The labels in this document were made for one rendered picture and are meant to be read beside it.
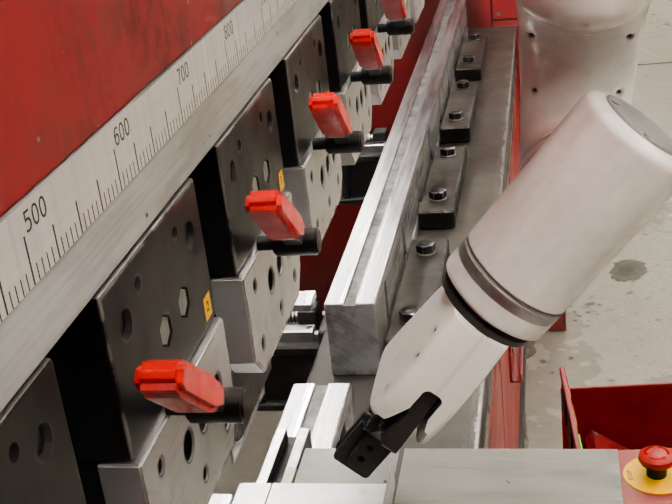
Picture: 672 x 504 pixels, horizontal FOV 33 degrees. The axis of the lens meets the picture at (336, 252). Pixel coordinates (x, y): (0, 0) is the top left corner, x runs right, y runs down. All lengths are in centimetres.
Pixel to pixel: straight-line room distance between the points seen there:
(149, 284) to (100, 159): 8
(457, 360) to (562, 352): 239
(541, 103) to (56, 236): 44
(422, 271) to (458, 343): 76
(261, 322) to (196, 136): 16
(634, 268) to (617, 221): 289
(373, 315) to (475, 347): 55
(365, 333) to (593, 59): 60
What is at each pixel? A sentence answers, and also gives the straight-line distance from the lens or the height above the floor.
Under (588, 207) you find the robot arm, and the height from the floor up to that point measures 127.
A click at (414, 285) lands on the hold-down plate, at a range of 148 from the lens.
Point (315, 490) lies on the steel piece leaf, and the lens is 94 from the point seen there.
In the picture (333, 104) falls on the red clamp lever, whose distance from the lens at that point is 84.
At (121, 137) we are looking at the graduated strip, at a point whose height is 139.
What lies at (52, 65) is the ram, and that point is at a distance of 48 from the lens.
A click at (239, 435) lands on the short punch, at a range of 83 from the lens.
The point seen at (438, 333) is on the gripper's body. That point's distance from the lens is 76.
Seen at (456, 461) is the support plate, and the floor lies 100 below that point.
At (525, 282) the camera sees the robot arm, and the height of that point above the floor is 122.
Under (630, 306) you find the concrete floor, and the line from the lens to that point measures 339.
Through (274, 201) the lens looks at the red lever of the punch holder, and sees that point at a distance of 66.
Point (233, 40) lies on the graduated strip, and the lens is 73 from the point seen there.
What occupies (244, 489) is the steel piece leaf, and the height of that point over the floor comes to 100.
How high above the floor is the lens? 154
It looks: 24 degrees down
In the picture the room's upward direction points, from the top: 7 degrees counter-clockwise
